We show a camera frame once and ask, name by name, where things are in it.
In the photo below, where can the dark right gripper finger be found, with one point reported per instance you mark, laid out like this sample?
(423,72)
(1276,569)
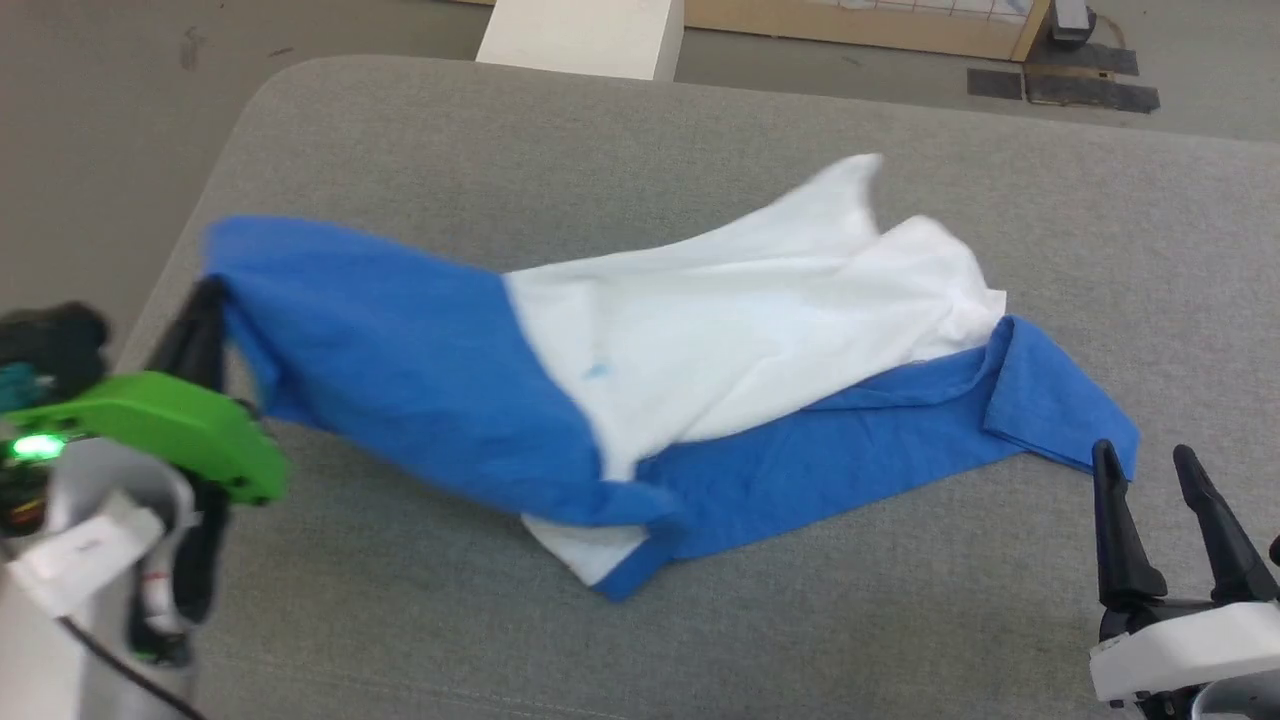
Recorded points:
(1230,560)
(1120,560)

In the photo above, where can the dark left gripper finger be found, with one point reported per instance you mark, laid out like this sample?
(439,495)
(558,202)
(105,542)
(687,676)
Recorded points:
(195,345)

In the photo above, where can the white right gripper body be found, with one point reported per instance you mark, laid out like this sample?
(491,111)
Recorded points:
(1190,645)

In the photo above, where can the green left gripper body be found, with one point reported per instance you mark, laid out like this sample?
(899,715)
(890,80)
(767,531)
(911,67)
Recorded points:
(170,425)

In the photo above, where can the blue and white garment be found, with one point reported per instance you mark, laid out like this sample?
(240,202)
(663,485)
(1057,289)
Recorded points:
(700,330)

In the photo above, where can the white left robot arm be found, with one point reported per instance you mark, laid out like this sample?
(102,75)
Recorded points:
(70,650)

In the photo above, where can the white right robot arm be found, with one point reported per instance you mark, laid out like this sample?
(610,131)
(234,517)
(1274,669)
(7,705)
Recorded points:
(1240,705)

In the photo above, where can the small black floor mat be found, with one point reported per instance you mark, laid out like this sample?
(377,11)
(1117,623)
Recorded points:
(995,84)

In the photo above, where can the white rectangular box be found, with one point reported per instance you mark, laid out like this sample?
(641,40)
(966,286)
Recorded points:
(580,35)

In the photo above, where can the grey metal partition foot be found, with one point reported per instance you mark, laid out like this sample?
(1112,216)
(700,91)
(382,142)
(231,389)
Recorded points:
(1072,20)

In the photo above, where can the lemon print partition panel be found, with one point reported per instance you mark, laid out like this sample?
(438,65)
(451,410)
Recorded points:
(850,25)

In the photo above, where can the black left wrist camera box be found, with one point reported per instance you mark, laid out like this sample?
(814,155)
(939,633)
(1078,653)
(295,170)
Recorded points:
(60,340)

